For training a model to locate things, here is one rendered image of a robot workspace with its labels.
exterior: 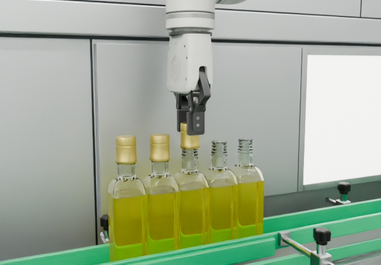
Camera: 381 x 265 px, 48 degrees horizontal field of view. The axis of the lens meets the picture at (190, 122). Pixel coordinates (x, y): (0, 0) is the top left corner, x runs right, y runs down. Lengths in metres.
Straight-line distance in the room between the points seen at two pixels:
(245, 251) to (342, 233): 0.24
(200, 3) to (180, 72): 0.12
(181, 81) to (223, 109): 0.22
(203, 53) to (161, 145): 0.17
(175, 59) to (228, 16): 0.24
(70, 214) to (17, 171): 0.13
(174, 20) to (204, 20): 0.05
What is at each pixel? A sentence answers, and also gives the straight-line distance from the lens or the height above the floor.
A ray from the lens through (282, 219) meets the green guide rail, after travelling 0.94.
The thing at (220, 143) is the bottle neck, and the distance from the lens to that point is 0.77.
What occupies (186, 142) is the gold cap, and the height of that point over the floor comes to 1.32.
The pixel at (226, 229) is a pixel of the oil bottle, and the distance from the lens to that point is 0.80.
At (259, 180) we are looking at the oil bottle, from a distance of 0.81.
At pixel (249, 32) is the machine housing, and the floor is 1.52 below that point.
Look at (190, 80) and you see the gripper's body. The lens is 0.69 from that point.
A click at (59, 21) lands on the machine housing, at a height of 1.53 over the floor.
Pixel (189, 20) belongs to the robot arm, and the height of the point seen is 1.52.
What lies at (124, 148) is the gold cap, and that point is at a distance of 0.71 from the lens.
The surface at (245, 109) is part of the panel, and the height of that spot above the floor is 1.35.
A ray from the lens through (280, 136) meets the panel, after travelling 1.00.
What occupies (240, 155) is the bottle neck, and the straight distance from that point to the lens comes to 0.81.
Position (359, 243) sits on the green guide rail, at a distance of 1.00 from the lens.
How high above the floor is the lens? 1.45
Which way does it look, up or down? 7 degrees down
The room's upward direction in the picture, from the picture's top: straight up
